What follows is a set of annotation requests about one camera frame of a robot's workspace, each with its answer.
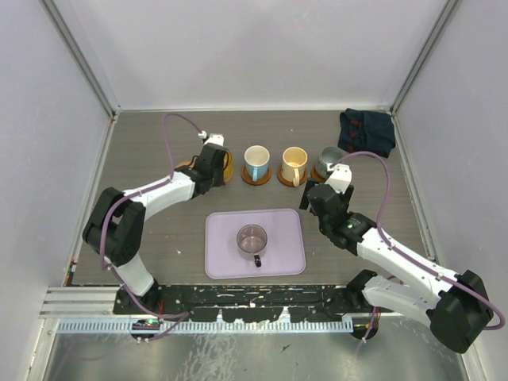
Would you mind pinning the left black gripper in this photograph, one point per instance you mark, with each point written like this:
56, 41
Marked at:
220, 179

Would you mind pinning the lavender plastic tray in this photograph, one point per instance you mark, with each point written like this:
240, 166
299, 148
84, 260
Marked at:
284, 253

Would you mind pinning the purple glass mug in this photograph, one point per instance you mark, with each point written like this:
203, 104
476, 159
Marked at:
252, 242

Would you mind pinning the yellow mug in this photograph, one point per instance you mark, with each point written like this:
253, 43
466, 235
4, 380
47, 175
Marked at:
228, 167

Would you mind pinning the brown wooden coaster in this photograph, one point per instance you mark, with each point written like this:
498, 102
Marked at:
247, 178
282, 178

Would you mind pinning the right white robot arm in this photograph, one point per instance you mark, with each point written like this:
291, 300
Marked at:
455, 307

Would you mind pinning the woven rattan coaster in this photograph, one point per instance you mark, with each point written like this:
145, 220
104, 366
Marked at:
184, 163
316, 176

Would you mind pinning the grey green mug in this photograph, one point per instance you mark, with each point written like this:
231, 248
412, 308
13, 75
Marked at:
327, 156

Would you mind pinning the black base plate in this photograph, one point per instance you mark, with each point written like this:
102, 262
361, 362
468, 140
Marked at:
249, 304

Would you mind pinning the cream mug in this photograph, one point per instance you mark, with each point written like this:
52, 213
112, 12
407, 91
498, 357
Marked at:
293, 167

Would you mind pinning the dark blue folded cloth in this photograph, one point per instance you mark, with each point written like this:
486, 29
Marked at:
366, 131

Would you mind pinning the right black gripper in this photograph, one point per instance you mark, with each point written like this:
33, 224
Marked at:
345, 198

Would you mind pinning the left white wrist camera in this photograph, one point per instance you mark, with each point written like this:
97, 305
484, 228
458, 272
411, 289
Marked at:
211, 138

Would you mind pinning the blue mug white inside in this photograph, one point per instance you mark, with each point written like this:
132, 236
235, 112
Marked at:
256, 160

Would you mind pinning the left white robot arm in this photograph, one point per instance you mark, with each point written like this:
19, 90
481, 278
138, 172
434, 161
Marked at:
115, 226

